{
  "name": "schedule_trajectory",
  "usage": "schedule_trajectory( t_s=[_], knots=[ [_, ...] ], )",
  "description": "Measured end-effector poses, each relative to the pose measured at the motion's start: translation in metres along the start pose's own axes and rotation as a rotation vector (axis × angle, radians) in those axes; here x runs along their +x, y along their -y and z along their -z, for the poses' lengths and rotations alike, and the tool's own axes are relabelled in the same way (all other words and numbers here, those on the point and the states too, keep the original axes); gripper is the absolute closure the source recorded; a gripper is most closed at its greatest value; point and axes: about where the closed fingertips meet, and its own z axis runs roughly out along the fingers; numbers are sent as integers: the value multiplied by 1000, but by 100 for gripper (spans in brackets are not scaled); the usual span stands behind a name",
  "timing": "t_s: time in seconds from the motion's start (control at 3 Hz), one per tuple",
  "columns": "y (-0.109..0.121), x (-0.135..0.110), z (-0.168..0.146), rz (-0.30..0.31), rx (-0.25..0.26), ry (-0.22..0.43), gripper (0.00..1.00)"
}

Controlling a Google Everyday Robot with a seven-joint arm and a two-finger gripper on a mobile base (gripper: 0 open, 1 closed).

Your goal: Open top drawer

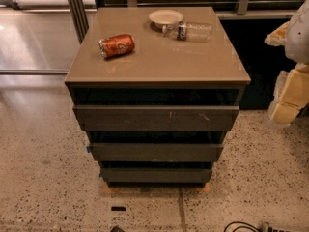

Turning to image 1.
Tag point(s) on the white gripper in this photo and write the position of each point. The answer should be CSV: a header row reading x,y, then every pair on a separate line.
x,y
299,38

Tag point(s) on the drawer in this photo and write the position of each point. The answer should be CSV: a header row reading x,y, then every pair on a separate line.
x,y
156,152
155,118
161,175

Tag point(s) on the brown drawer cabinet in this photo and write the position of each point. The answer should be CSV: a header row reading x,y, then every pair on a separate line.
x,y
157,72

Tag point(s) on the clear plastic bottle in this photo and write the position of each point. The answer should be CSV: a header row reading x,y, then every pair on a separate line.
x,y
188,31

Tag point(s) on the white bowl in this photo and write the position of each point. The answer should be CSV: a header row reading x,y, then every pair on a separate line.
x,y
164,17

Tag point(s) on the orange soda can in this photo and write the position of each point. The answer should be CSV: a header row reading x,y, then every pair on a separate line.
x,y
116,46

